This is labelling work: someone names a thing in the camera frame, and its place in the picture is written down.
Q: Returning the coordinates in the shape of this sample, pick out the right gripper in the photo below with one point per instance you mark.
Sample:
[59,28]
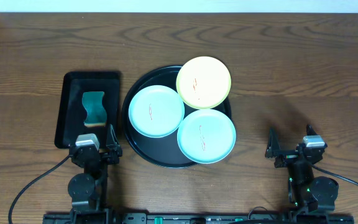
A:
[286,158]

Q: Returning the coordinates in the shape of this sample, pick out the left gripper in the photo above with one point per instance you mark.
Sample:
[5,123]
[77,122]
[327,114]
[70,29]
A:
[101,155]

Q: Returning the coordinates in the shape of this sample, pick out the green yellow sponge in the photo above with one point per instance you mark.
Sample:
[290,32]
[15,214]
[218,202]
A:
[96,115]

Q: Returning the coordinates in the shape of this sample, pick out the mint plate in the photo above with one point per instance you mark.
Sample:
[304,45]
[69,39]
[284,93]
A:
[206,136]
[156,111]

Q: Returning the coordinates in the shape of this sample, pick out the yellow plate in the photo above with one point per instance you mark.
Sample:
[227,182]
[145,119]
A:
[203,82]

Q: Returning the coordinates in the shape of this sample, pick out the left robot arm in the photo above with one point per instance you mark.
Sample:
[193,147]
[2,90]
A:
[88,190]

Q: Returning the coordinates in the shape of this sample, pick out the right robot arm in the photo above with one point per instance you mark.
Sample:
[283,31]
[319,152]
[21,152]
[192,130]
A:
[314,197]

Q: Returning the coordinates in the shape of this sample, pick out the rectangular black tray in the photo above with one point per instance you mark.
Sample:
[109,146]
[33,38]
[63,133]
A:
[71,115]

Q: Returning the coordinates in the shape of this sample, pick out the round black tray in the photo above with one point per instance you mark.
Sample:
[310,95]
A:
[163,151]

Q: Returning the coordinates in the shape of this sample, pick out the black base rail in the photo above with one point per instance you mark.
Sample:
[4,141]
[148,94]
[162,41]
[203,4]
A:
[143,218]

